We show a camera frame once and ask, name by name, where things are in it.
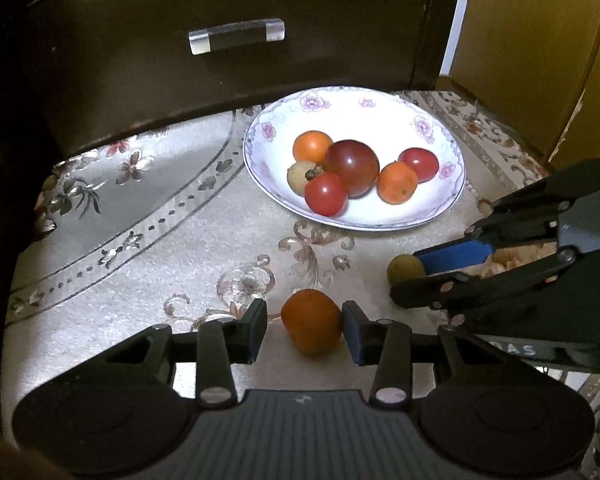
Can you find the yellow wooden cabinet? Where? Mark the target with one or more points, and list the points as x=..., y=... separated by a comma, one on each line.
x=530, y=50

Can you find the large dark red tomato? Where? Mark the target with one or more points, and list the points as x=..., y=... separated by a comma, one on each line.
x=352, y=167

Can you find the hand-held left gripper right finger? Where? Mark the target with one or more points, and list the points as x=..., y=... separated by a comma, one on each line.
x=354, y=332

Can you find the small orange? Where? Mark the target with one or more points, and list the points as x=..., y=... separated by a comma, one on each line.
x=397, y=183
x=311, y=145
x=311, y=322

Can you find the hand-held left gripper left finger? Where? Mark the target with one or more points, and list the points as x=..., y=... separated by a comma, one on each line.
x=257, y=332

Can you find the brown longan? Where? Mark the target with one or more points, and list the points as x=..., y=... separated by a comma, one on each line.
x=297, y=177

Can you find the white floral plate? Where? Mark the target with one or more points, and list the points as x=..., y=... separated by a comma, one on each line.
x=380, y=115

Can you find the dark wooden nightstand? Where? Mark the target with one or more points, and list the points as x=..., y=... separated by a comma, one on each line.
x=130, y=75

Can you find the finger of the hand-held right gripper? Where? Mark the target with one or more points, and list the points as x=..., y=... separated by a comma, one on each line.
x=450, y=256
x=430, y=292

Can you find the small round red tomato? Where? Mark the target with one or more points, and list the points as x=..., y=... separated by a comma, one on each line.
x=326, y=195

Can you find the green-yellow small fruit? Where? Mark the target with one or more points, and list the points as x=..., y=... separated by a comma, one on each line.
x=402, y=270

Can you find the beige floral tablecloth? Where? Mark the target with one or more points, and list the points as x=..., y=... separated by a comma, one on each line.
x=180, y=240

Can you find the oval red tomato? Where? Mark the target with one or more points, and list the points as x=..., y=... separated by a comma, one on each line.
x=422, y=162

